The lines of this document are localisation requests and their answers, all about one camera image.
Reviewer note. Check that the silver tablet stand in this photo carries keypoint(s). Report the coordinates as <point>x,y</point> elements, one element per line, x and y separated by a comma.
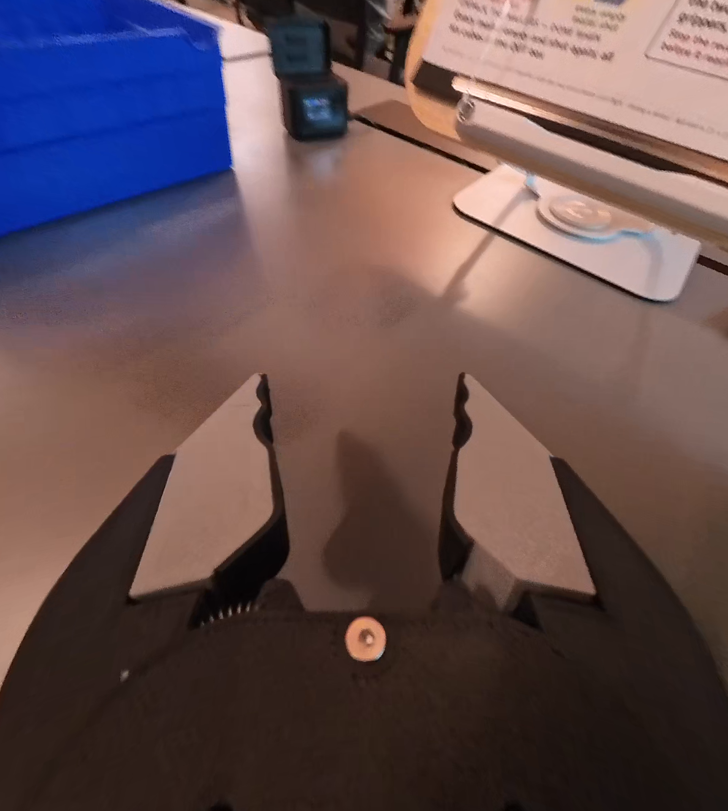
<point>623,266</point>

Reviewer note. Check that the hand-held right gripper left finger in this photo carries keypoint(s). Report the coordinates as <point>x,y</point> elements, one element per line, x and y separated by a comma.
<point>212,507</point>

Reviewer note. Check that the printed instruction sheet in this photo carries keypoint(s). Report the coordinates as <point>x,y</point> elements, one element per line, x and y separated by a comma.
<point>592,50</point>

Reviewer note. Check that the instruction sheet on wooden stand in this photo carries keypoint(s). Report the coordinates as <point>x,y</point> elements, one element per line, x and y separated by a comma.
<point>418,88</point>

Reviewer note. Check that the small black camera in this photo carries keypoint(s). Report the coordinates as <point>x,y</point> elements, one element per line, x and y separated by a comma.
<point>313,108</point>

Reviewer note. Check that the blue plastic bin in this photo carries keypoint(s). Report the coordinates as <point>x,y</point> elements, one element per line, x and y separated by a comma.
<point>85,114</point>

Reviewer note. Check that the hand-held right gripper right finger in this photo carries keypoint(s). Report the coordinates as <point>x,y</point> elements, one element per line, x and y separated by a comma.
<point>516,507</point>

